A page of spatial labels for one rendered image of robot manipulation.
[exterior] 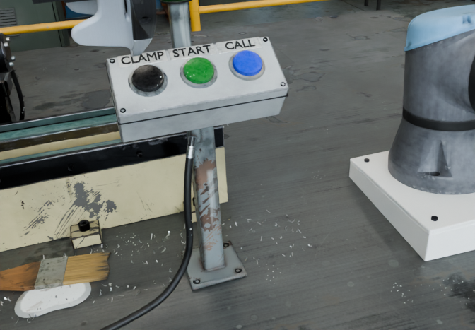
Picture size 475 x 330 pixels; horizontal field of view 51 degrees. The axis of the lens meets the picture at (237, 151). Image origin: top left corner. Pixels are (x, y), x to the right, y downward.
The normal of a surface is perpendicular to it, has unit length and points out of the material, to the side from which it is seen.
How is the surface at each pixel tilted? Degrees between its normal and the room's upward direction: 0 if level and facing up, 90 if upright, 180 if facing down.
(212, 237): 90
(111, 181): 90
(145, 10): 123
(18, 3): 90
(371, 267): 0
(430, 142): 72
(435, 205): 4
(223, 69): 34
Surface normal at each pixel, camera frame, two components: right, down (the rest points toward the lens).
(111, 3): 0.27, 0.87
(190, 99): 0.13, -0.47
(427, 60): -0.78, 0.33
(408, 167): -0.80, 0.04
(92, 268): -0.01, -0.87
